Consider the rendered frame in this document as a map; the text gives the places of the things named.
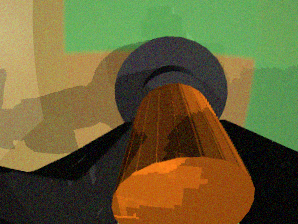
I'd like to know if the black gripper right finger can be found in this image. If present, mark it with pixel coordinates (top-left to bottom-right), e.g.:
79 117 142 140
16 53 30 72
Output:
220 119 298 224

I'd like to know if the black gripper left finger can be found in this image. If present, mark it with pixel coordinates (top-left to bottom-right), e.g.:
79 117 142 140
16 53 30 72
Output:
0 123 134 224

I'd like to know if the orange knob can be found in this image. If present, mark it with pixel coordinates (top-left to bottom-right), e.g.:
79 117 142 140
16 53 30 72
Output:
112 83 255 224

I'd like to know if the dark grey round pedestal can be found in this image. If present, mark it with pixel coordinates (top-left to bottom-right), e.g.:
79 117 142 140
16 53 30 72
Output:
114 36 227 123

